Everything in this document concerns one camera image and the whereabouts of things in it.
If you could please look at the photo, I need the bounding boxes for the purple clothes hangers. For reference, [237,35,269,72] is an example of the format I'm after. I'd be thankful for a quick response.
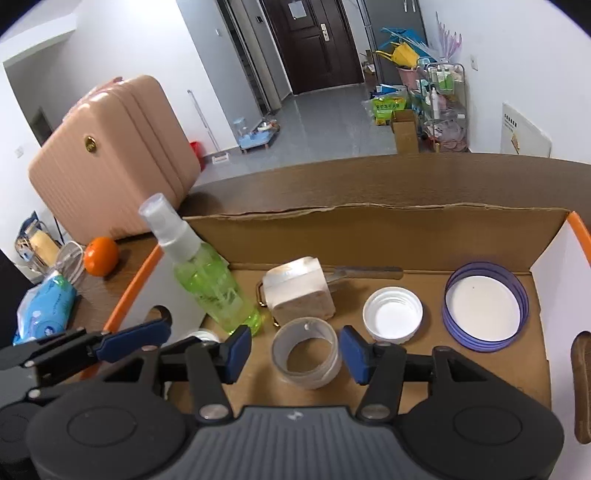
[434,11,463,63]

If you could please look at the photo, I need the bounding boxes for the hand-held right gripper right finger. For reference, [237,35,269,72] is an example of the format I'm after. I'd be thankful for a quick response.
[339,324,527,422]

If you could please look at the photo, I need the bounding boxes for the dark brown door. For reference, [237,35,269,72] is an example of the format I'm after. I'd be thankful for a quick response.
[259,0,365,95]

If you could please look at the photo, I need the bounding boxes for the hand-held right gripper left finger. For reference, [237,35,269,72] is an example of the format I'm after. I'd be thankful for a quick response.
[104,324,252,422]

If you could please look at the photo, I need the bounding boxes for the green package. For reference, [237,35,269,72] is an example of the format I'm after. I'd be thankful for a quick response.
[372,95,409,125]

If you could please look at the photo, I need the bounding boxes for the wire storage rack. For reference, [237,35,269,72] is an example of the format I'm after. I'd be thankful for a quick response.
[413,62,469,153]

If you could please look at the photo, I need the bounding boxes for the pink ribbed suitcase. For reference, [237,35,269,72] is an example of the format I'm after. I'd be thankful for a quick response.
[28,75,201,245]

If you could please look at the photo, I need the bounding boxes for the green spray bottle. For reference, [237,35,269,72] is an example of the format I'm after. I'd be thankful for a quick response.
[139,194,262,336]

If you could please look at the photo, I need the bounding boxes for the grey refrigerator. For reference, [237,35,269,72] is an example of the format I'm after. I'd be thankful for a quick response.
[358,0,428,86]

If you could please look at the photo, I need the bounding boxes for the red cardboard box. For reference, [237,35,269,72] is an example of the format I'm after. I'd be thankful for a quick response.
[104,203,591,416]

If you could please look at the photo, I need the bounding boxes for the white screw cap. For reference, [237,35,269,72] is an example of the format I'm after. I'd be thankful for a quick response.
[362,287,424,343]

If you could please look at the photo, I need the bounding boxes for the small open cardboard box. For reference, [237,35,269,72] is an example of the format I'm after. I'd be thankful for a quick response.
[390,110,420,154]

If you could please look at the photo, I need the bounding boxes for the yellow bag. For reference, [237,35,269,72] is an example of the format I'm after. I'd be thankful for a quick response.
[375,42,419,68]

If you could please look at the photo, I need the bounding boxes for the small white square case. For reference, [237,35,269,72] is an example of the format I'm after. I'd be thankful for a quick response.
[256,256,335,328]

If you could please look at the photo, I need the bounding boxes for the blue wet wipes pack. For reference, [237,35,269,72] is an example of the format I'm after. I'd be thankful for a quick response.
[13,272,78,346]

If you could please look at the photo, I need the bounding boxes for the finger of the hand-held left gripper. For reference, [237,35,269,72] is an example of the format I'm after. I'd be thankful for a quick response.
[0,305,173,384]

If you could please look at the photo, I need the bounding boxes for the blue jar lid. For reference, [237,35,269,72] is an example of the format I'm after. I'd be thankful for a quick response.
[442,261,530,354]

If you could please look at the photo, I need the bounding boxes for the orange fruit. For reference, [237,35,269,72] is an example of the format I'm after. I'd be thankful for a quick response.
[84,237,119,277]

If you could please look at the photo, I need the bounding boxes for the dark brown rounded object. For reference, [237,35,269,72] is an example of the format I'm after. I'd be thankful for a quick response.
[571,331,591,445]

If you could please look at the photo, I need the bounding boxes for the pink bucket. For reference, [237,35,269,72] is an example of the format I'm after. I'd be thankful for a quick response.
[397,65,423,88]

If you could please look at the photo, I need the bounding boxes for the blue clothes hangers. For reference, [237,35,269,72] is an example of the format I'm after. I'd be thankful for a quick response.
[381,27,428,47]

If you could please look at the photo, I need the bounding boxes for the clear tape ring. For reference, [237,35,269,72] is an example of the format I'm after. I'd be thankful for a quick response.
[271,317,342,390]

